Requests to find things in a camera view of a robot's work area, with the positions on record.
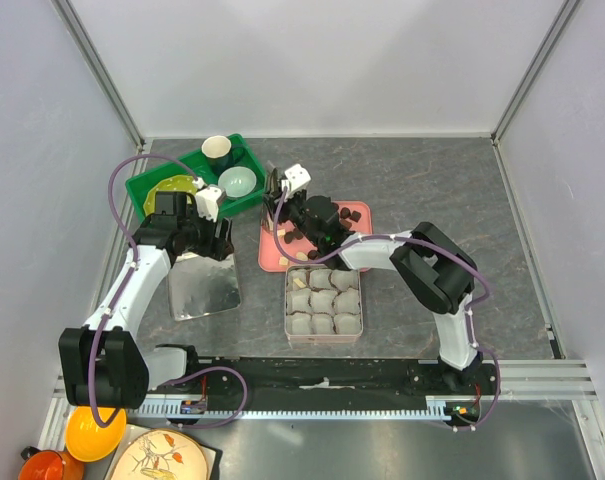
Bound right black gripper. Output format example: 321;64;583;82
261;184;323;247

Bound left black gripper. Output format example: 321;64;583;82
178;205;234;262

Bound pink plastic tray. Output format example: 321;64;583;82
258;201;373;273

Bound pink chocolate tin box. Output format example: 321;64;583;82
284;265;363;345

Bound metal tongs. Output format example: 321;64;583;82
261;162;282;234

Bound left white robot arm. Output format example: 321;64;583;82
58;186;233;409

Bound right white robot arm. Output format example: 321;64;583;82
263;189;490;394

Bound silver tin lid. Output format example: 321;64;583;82
167;253;241;322

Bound yellow green plate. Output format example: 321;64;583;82
143;175;197;216

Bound pale green bowl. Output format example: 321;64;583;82
217;166;257;199

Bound green plastic crate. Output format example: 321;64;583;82
125;133;267;220

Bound dark teal mug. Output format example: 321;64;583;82
201;135;246;176

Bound decorated round plate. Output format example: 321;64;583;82
108;429;209;480

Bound yellow bowl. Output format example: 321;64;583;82
65;406;127;463

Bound orange mug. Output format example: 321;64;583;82
18;446;85;480

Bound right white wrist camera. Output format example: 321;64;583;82
280;164;311;201

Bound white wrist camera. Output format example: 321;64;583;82
280;164;311;201
195;185;227;222

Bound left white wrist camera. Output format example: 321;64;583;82
195;185;227;222

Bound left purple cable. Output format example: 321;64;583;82
88;153;206;429

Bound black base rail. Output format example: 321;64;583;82
158;356;498;399

